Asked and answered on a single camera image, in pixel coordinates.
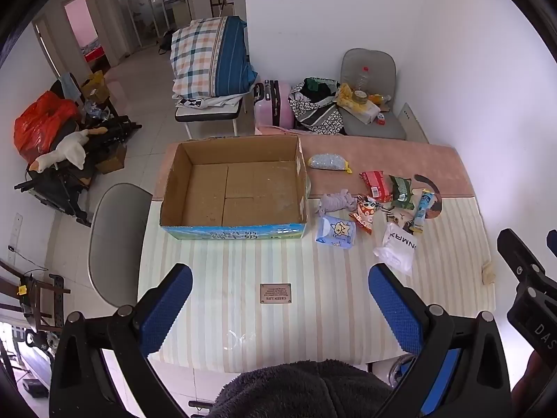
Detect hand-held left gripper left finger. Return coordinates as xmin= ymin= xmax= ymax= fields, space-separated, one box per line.
xmin=49 ymin=263 xmax=194 ymax=418

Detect plaid folded bedding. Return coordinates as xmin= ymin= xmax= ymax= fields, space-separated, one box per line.
xmin=170 ymin=16 xmax=258 ymax=100

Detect small brown cardboard box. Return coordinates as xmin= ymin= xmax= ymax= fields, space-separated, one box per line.
xmin=95 ymin=144 xmax=127 ymax=175

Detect striped table mat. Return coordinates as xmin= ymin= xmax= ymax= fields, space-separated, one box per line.
xmin=137 ymin=196 xmax=497 ymax=373

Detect person's right forearm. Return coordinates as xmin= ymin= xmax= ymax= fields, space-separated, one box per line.
xmin=513 ymin=348 xmax=557 ymax=418

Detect orange cartoon snack packet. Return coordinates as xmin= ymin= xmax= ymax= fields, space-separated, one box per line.
xmin=348 ymin=195 xmax=378 ymax=236

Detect black white patterned bag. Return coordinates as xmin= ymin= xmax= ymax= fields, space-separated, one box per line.
xmin=288 ymin=77 xmax=346 ymax=137

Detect black tripod equipment pile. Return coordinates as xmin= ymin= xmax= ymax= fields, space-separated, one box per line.
xmin=15 ymin=115 xmax=142 ymax=227

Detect dark wooden stand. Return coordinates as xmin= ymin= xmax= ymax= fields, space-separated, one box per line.
xmin=0 ymin=261 xmax=70 ymax=336

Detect pink suitcase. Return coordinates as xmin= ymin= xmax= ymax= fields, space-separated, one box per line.
xmin=253 ymin=79 xmax=293 ymax=129

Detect yellow brown cardboard box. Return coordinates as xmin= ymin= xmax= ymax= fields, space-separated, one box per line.
xmin=80 ymin=70 xmax=111 ymax=101

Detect red snack packet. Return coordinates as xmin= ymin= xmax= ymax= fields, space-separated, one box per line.
xmin=359 ymin=170 xmax=392 ymax=199

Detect white plastic bag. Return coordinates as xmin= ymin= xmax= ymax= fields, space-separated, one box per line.
xmin=373 ymin=222 xmax=418 ymax=276

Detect cat-shaped mat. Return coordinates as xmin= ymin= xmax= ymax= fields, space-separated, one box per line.
xmin=383 ymin=173 xmax=445 ymax=232

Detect white goose plush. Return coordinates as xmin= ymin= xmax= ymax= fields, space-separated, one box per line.
xmin=28 ymin=127 xmax=107 ymax=172

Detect blue tissue pack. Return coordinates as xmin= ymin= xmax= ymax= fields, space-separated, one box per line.
xmin=314 ymin=215 xmax=358 ymax=251

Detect grey plush toy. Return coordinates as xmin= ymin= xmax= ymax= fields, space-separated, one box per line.
xmin=315 ymin=188 xmax=358 ymax=217

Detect plain grey chair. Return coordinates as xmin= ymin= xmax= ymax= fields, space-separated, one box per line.
xmin=88 ymin=183 xmax=153 ymax=308

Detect pink folded cloth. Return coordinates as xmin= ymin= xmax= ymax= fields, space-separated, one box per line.
xmin=257 ymin=124 xmax=297 ymax=137

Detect person's dark fleece clothing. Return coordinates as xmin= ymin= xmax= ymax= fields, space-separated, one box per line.
xmin=213 ymin=359 xmax=392 ymax=418

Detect white perforated panel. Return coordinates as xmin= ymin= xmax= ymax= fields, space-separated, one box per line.
xmin=398 ymin=102 xmax=429 ymax=144

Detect red plastic bag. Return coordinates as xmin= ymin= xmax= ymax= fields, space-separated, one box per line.
xmin=14 ymin=91 xmax=81 ymax=164

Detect glass sliding door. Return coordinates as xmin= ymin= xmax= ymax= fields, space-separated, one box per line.
xmin=107 ymin=0 xmax=188 ymax=53

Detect yellow plastic bag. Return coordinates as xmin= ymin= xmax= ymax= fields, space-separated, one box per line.
xmin=337 ymin=84 xmax=362 ymax=109

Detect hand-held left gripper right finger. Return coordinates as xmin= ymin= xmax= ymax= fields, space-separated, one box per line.
xmin=368 ymin=263 xmax=512 ymax=418

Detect white perforated strip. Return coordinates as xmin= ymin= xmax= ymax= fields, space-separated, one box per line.
xmin=9 ymin=213 xmax=22 ymax=253

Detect grey cushioned chair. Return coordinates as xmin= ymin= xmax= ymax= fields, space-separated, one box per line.
xmin=339 ymin=48 xmax=407 ymax=140

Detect green snack packet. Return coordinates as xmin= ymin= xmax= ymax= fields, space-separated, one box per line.
xmin=387 ymin=175 xmax=416 ymax=210

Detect light blue cloth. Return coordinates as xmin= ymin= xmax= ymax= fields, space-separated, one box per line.
xmin=58 ymin=73 xmax=81 ymax=96

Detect blue tube packet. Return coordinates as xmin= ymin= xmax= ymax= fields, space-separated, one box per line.
xmin=409 ymin=189 xmax=436 ymax=233

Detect dark clothes in bag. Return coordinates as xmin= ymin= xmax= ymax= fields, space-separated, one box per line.
xmin=302 ymin=77 xmax=340 ymax=101

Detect white paper package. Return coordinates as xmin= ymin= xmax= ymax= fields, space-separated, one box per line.
xmin=348 ymin=100 xmax=380 ymax=125

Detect pink table mat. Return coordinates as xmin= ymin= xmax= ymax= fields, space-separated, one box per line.
xmin=152 ymin=133 xmax=475 ymax=201

